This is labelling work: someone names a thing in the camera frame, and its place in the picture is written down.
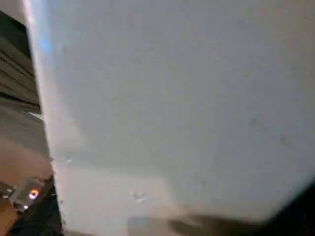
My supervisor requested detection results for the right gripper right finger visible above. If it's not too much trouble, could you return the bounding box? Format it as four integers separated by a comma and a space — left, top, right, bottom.
255, 173, 315, 236

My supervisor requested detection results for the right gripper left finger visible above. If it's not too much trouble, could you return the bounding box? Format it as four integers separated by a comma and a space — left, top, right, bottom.
11, 176, 65, 236

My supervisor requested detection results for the white plastic table top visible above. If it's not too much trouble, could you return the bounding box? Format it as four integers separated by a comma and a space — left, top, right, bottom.
22, 0, 315, 236

